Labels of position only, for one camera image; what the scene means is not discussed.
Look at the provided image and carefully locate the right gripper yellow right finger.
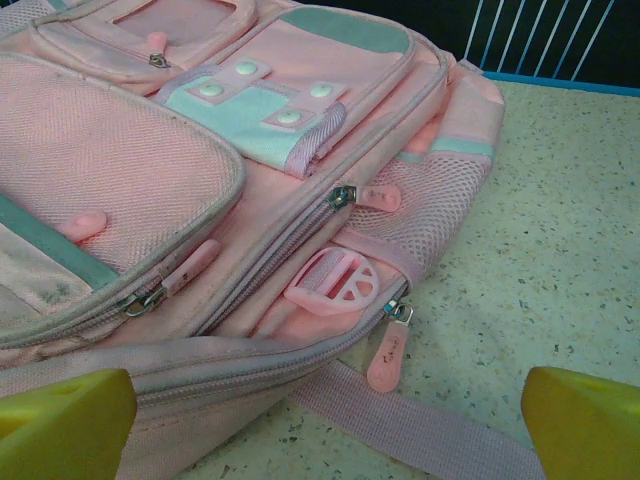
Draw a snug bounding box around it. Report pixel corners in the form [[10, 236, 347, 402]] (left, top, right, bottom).
[[521, 366, 640, 480]]

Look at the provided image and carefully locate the pink student backpack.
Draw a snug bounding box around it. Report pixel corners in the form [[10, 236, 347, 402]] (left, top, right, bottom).
[[0, 0, 546, 480]]

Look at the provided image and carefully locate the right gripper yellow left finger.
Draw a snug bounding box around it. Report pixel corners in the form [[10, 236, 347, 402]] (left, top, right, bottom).
[[0, 368, 137, 480]]

